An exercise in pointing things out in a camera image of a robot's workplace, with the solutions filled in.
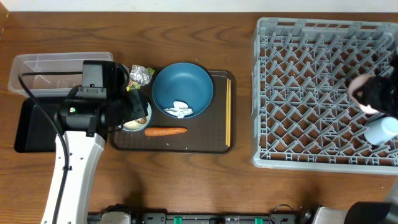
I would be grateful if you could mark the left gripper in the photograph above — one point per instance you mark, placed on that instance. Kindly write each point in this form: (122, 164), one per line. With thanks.
(141, 108)

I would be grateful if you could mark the wooden chopstick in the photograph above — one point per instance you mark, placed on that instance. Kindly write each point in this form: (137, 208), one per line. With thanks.
(227, 112)

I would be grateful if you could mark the light blue cup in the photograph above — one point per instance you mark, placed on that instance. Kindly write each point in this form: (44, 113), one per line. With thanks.
(380, 131)

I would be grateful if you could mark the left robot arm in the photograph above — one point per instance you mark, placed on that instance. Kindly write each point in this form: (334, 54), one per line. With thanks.
(83, 120)

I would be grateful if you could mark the clear plastic bin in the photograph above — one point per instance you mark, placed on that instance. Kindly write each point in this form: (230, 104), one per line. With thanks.
(53, 74)

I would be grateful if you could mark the right wooden chopstick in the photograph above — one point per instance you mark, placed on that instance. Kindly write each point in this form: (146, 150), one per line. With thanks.
(229, 113)

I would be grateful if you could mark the dark brown serving tray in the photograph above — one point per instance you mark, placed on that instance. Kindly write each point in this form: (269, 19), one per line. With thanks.
(206, 132)

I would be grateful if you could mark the left wooden chopstick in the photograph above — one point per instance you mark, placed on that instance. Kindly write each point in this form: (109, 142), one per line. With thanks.
(227, 112)

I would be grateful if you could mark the white tissue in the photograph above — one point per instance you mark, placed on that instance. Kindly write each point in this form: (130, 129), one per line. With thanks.
(179, 110)

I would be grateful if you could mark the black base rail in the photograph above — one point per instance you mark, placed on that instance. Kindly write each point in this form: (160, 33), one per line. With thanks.
(118, 213)

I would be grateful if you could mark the foil ball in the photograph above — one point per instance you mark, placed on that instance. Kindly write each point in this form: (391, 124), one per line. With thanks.
(141, 75)

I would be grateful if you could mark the light blue rice bowl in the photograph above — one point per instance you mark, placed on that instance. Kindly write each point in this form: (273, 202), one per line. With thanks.
(134, 126)

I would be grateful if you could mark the dark blue plate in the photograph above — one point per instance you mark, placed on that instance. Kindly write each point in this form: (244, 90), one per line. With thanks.
(183, 82)

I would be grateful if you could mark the pink cup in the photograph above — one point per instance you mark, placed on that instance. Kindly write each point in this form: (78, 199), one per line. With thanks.
(354, 85)

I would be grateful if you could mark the orange carrot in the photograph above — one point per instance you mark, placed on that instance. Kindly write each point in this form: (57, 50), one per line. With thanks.
(163, 131)

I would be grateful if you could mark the black plastic tray bin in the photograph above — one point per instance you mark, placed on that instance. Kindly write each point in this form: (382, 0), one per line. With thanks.
(34, 131)

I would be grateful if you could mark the grey dishwasher rack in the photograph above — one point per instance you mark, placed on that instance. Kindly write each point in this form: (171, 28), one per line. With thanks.
(302, 116)

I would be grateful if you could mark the brown food piece in bowl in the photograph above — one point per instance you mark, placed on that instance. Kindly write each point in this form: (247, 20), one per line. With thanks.
(141, 120)

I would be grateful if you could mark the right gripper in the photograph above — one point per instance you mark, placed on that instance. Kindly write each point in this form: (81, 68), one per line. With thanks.
(369, 94)

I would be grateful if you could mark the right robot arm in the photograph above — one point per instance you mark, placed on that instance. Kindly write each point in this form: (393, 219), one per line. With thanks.
(360, 212)

